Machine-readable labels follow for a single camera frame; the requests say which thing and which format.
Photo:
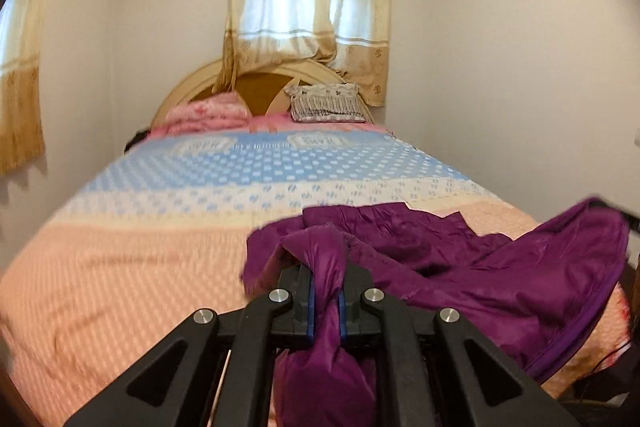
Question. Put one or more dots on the polka dot bedspread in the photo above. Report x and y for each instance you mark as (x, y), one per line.
(150, 232)

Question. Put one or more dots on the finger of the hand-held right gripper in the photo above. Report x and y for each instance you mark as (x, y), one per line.
(631, 219)

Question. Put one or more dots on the folded pink blanket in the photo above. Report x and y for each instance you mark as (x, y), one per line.
(205, 114)

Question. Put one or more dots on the purple hooded puffer jacket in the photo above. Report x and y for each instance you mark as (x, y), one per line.
(450, 267)

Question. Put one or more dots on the striped floral pillow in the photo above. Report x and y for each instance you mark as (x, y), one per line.
(327, 103)

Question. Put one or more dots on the narrow cream window curtain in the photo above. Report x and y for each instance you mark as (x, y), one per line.
(25, 82)

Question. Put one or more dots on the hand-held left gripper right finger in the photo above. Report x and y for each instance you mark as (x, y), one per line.
(342, 317)

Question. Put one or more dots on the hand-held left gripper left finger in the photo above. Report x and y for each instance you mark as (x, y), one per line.
(311, 307)

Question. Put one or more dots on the wooden arched headboard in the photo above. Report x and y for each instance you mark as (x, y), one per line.
(260, 89)

